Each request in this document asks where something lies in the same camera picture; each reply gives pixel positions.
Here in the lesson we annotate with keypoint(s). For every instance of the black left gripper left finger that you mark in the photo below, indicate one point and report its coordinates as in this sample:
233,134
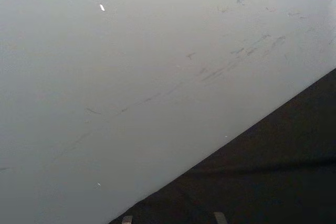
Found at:
127,220

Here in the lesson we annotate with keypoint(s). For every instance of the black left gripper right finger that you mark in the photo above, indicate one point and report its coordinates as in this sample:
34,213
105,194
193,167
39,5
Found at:
220,218

